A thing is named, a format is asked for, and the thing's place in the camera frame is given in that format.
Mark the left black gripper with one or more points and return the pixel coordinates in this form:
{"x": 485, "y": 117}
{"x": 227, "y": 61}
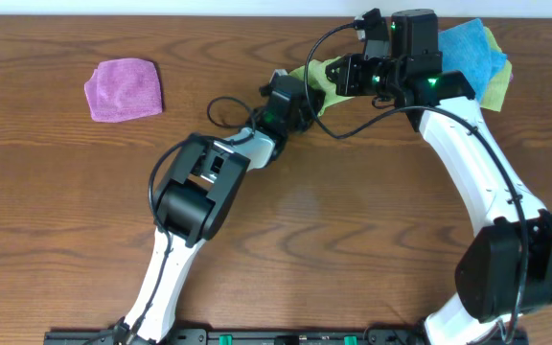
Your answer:
{"x": 315, "y": 101}

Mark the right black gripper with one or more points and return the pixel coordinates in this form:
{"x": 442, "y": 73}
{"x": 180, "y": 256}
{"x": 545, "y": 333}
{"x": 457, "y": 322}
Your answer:
{"x": 345, "y": 85}

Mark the light green cloth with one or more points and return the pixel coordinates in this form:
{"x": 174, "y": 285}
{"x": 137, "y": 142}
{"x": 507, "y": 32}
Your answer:
{"x": 317, "y": 81}

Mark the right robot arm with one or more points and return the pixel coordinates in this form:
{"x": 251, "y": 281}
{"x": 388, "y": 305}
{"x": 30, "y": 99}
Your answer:
{"x": 429, "y": 77}

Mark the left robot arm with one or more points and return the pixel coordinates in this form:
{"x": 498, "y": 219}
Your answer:
{"x": 196, "y": 193}

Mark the blue cloth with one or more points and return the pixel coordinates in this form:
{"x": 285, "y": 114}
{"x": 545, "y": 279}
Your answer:
{"x": 472, "y": 52}

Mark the yellow-green cloth in pile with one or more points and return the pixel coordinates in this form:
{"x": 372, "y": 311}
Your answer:
{"x": 497, "y": 87}

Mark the folded purple cloth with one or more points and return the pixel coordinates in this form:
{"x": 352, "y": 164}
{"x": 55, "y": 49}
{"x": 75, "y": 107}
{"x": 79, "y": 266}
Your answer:
{"x": 123, "y": 89}

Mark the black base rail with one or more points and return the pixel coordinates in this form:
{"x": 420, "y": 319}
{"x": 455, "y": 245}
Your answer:
{"x": 377, "y": 336}

